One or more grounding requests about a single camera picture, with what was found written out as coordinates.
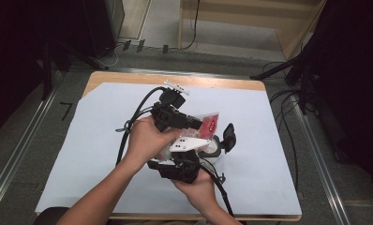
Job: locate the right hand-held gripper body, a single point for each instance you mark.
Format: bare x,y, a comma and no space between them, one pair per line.
186,165

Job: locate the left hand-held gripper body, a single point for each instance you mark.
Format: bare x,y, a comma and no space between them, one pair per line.
167,114

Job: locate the red and white sugar pouch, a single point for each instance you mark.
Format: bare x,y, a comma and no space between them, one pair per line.
211,125

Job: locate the black flip-lid container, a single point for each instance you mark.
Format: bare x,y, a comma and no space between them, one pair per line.
229,137

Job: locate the person's right hand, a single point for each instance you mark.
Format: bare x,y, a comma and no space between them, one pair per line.
201,192

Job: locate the person's left hand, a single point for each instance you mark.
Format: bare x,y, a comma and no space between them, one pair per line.
145,142

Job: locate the black tape strip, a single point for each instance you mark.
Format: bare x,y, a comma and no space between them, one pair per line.
140,45
165,49

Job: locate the white table sheet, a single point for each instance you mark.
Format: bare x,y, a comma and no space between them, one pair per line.
256,184

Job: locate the black cabinet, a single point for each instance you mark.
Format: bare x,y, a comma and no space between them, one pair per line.
100,25

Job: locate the black metal stand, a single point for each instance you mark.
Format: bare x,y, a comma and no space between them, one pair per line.
304,81

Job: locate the person's dark clothing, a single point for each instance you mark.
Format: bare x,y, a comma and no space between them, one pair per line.
47,216

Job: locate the dark curtain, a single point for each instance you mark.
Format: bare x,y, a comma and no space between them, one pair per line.
356,78
16,47

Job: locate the metal floor rail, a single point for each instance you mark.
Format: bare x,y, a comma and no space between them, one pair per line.
175,72
322,168
16,159

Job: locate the wooden shelf frame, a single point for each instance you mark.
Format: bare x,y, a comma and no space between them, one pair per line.
237,18

